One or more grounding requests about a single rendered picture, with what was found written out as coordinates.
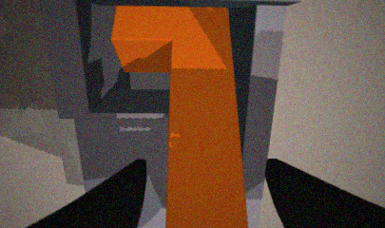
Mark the orange l-shaped part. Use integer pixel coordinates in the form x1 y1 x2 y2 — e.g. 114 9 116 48
110 6 248 228

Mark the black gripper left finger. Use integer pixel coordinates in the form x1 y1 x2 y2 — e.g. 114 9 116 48
26 160 146 228

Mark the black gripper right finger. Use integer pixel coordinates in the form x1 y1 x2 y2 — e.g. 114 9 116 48
265 159 385 228

